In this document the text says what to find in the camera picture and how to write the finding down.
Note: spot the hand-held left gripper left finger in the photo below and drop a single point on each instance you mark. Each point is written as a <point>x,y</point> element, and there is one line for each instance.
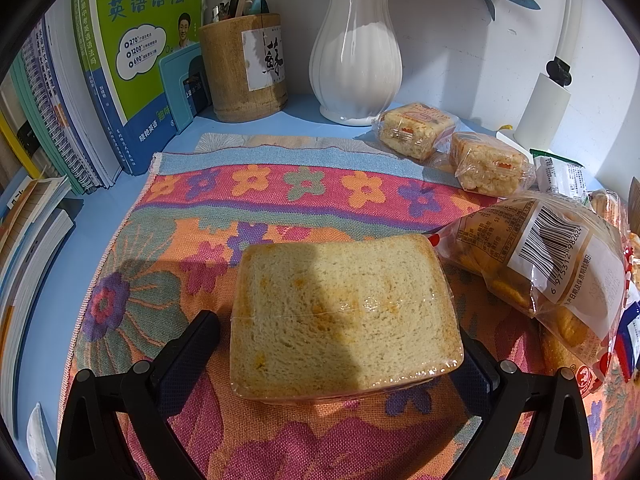
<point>187,365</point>

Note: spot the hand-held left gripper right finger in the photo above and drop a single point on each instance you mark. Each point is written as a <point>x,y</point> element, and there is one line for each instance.
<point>475,382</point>

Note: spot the plastic sandwich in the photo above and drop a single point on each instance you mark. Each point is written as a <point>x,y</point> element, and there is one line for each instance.
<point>345,310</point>

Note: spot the clear bread bag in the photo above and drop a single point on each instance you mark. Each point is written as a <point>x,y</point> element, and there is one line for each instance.
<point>550,240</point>

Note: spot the clear biscuit bag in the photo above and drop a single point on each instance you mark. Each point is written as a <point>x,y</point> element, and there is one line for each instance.
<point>607,207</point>

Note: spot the blue white snack packet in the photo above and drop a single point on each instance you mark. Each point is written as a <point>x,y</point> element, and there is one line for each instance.
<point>631,332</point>

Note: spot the stack of flat books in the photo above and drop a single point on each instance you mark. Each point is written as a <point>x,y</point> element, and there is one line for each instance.
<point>30,240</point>

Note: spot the colourful floral cloth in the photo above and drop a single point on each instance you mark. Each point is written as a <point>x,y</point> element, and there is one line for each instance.
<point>300,195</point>

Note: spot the rice cracker packet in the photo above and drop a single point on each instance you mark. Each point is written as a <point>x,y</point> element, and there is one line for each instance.
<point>405,130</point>
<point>485,160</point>

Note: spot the green white snack packet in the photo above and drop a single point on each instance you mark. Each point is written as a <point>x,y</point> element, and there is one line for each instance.
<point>557,172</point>

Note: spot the white desk lamp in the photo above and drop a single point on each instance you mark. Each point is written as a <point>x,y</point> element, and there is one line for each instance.
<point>542,110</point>

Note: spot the teal bookend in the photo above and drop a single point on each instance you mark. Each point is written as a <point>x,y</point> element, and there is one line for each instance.
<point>175,80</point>

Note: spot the wooden pen holder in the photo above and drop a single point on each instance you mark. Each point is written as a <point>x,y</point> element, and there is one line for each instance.
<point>225,75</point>

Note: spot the row of upright books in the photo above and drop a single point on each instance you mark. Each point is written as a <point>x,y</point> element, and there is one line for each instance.
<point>55,100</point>

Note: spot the white ribbed vase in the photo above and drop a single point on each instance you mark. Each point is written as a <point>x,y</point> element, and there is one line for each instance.
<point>350,60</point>

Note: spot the green cover book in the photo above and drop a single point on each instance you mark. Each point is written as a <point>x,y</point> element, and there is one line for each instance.
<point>145,10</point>

